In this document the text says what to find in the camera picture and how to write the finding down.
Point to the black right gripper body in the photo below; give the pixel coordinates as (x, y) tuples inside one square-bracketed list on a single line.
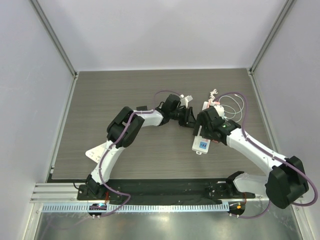
[(202, 124)]

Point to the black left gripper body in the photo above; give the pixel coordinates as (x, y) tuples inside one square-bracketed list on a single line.
[(177, 114)]

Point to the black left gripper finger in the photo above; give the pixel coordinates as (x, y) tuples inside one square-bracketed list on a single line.
[(184, 121), (190, 118)]

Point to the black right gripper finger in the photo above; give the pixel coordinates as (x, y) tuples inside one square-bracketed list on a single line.
[(207, 120), (198, 124)]

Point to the white power strip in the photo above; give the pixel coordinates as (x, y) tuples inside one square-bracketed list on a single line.
[(200, 145)]

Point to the black cube socket adapter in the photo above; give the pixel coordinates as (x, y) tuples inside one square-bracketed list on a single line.
[(142, 108)]

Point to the white triangular power socket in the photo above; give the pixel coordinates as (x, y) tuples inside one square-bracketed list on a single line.
[(96, 153)]

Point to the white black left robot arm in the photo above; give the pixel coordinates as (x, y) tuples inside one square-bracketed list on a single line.
[(122, 132)]

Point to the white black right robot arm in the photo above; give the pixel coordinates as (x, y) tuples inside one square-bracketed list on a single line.
[(284, 179)]

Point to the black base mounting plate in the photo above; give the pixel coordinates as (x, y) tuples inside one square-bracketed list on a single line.
[(208, 188)]

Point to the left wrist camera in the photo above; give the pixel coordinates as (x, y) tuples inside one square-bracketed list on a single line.
[(185, 100)]

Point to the white perforated cable duct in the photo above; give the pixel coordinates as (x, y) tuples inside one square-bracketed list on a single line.
[(106, 208)]

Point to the aluminium right frame post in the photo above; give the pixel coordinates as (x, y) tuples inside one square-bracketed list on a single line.
[(285, 10)]

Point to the aluminium frame post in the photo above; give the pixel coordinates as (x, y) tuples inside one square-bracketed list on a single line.
[(52, 35), (285, 10)]

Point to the aluminium front frame rail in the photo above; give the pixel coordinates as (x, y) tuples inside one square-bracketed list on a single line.
[(61, 191)]

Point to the aluminium left frame post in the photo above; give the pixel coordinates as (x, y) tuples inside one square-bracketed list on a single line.
[(52, 35)]

